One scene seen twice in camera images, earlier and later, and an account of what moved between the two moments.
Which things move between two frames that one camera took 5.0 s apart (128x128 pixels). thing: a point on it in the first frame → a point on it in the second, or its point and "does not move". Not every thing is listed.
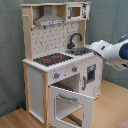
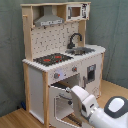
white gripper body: (99, 47) → (83, 102)
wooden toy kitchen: (62, 76) does not move
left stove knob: (56, 75) does not move
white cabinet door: (91, 77) does not move
